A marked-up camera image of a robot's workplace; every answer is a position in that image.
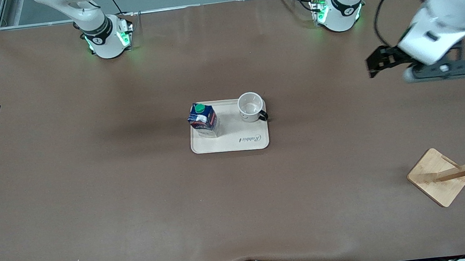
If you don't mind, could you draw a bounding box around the white smiley mug black handle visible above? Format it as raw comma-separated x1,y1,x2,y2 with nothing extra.
236,90,269,125

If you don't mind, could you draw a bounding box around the blue milk carton green cap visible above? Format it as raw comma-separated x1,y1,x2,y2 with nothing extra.
186,101,221,141

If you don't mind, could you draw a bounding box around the wooden cup rack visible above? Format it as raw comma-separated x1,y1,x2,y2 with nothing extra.
404,141,465,212

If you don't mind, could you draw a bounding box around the cream plastic tray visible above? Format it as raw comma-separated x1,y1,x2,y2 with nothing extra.
186,95,271,157

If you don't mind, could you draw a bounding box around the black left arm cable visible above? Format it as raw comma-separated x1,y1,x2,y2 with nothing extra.
371,0,449,49

